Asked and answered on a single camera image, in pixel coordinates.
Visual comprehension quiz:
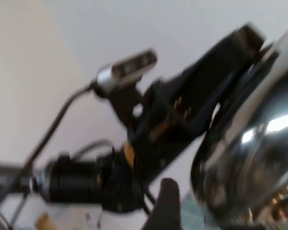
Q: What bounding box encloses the black left camera cable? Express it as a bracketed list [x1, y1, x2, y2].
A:
[4, 83, 99, 230]

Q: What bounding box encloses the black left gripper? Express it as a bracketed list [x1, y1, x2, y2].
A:
[124, 71, 221, 173]

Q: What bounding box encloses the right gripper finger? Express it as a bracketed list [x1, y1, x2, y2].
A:
[146, 177, 180, 230]

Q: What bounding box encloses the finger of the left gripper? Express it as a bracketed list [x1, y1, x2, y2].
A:
[172, 23, 266, 125]

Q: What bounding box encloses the teal grid tablecloth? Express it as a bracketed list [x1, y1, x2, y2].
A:
[179, 191, 207, 230]

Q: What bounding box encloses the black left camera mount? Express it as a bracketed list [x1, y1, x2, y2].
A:
[110, 80, 144, 125]

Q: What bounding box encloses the stainless steel pot lid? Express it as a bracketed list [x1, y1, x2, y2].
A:
[191, 23, 288, 230]

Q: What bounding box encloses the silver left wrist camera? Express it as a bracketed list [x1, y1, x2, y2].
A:
[97, 49, 158, 94]

